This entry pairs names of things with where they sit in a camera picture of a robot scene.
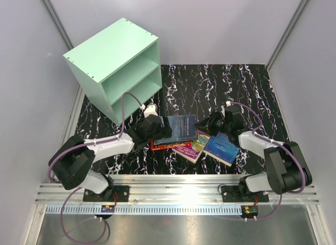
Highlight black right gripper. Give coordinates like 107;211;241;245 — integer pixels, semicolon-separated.
194;110;230;137

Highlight dark blue paperback book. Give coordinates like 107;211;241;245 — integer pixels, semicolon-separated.
153;115;198;145

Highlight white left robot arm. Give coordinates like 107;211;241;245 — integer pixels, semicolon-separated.
48;115;172;201

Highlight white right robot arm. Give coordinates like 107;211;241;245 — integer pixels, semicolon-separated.
195;101;313;201

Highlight red paperback book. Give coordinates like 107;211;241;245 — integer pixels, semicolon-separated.
150;141;192;151

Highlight purple treehouse book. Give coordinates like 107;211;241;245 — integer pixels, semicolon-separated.
172;131;211;164

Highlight black marbled table mat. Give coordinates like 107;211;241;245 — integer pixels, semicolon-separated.
92;64;289;175

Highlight mint green wooden shelf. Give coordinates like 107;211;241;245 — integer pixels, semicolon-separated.
64;18;162;125

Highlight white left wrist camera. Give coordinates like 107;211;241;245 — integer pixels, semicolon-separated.
140;104;158;118

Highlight aluminium mounting rail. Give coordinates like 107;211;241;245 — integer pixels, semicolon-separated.
34;174;320;206

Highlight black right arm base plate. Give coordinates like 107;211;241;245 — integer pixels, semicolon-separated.
219;185;269;203

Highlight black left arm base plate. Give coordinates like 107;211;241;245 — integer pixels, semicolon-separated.
82;185;130;202

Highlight white slotted cable duct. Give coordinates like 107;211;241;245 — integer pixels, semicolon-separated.
46;204;242;216

